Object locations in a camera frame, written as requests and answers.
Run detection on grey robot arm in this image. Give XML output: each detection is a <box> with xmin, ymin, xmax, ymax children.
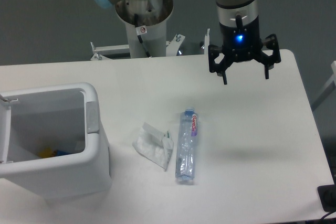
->
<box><xmin>94</xmin><ymin>0</ymin><xmax>281</xmax><ymax>77</ymax></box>

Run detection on black device at edge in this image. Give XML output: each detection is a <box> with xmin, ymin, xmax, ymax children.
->
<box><xmin>317</xmin><ymin>185</ymin><xmax>335</xmax><ymax>212</ymax></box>

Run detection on yellow item in bin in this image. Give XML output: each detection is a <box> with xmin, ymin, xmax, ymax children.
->
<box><xmin>38</xmin><ymin>147</ymin><xmax>56</xmax><ymax>158</ymax></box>

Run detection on crushed clear plastic bottle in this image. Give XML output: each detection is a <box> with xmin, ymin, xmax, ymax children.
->
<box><xmin>175</xmin><ymin>107</ymin><xmax>198</xmax><ymax>184</ymax></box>

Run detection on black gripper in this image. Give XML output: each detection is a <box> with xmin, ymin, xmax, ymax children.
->
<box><xmin>207</xmin><ymin>14</ymin><xmax>282</xmax><ymax>86</ymax></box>

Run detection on white metal mounting frame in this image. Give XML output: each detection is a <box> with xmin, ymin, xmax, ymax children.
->
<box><xmin>90</xmin><ymin>28</ymin><xmax>210</xmax><ymax>61</ymax></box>

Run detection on crumpled white wrapper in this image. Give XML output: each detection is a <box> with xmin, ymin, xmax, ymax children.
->
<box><xmin>132</xmin><ymin>122</ymin><xmax>174</xmax><ymax>171</ymax></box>

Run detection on white trash can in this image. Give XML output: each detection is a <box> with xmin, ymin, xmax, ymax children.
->
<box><xmin>1</xmin><ymin>82</ymin><xmax>112</xmax><ymax>199</ymax></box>

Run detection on white frame at right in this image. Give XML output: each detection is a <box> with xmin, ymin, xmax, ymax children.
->
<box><xmin>311</xmin><ymin>61</ymin><xmax>335</xmax><ymax>111</ymax></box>

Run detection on blue item in bin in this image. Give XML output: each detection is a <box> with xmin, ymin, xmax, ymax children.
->
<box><xmin>52</xmin><ymin>150</ymin><xmax>70</xmax><ymax>157</ymax></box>

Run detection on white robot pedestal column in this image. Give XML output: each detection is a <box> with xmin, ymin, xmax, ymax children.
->
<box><xmin>115</xmin><ymin>0</ymin><xmax>173</xmax><ymax>44</ymax></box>

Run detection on black cable on pedestal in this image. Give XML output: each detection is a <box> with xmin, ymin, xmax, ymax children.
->
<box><xmin>133</xmin><ymin>13</ymin><xmax>152</xmax><ymax>58</ymax></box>

